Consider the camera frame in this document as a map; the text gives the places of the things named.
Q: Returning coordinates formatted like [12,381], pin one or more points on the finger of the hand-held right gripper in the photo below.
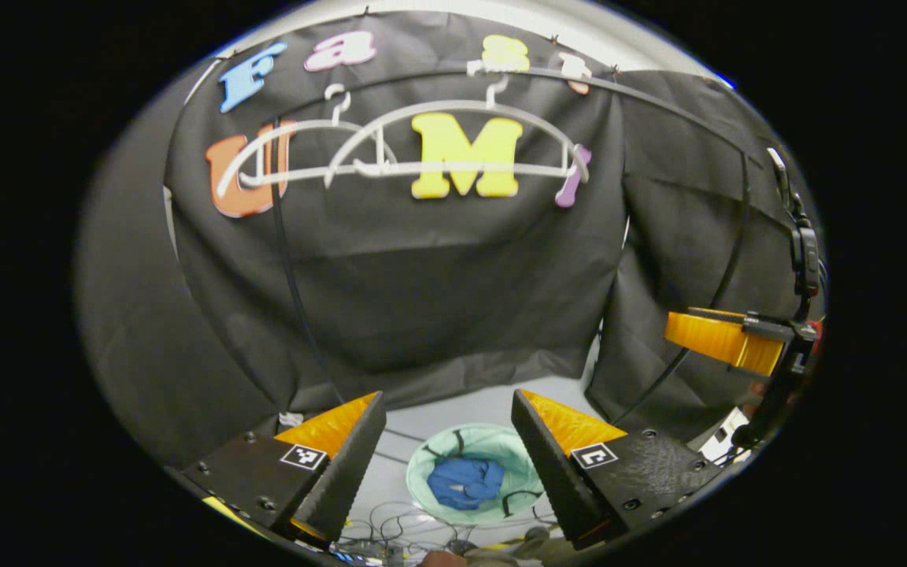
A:
[713,335]

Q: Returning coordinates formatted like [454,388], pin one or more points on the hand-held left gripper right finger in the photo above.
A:
[552,472]

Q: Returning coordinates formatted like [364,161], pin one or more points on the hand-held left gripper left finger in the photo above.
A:
[347,472]

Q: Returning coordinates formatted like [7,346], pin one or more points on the green laundry hamper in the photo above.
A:
[501,449]

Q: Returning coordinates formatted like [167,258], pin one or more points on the black clothes rack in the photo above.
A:
[288,268]

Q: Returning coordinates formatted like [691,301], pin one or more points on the white plastic hanger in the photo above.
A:
[280,179]
[544,168]

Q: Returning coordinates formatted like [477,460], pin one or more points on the black mounted device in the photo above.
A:
[806,260]

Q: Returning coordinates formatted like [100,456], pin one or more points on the black backdrop cloth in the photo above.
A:
[438,283]

